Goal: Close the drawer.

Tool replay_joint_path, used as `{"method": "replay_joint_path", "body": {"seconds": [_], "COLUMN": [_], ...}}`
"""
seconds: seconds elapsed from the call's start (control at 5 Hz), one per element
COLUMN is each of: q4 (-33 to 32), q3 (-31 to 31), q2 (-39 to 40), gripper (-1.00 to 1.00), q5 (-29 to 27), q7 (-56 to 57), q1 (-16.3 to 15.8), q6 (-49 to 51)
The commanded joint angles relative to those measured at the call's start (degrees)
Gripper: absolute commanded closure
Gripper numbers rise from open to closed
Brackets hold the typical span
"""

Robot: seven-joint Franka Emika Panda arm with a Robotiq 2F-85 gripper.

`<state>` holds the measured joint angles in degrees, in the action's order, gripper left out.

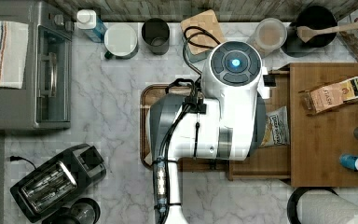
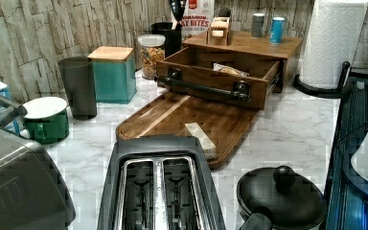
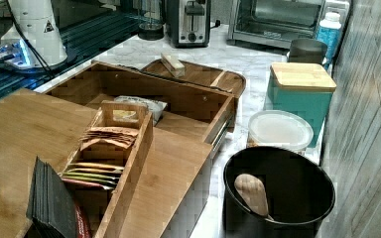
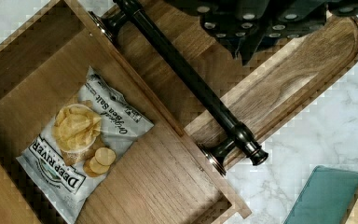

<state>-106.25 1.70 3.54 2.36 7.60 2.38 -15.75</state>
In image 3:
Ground wooden drawer with black handle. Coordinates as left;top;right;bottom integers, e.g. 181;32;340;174
45;61;235;147

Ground silver packet in drawer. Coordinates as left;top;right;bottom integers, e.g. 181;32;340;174
115;95;167;125

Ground wooden drawer cabinet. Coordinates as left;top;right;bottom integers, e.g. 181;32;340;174
0;89;211;238

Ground wooden cutting board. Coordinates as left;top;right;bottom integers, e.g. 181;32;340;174
142;59;246;97

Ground brown tea bags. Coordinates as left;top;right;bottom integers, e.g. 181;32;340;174
79;127;139;150

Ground wooden tea bag caddy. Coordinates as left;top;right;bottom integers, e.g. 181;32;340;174
61;100;153;238

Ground clear jar with white lid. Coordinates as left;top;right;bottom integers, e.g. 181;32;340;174
247;110;314;154

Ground wooden spoon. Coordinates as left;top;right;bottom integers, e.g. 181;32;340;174
234;174;272;220

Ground black and silver toaster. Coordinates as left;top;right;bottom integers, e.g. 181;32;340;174
166;0;210;48

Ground black french press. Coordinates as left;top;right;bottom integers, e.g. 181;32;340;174
138;0;164;41

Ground black utensil bucket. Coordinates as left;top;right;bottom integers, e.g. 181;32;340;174
222;146;335;238

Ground teal canister with wooden lid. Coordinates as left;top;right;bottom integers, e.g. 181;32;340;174
264;62;336;148

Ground silver toaster oven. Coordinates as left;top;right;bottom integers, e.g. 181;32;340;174
228;0;352;49

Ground dark grey tumbler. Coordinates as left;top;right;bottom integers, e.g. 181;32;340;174
288;39;327;64

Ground blue bottle with white cap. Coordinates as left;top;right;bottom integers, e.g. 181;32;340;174
316;12;341;62

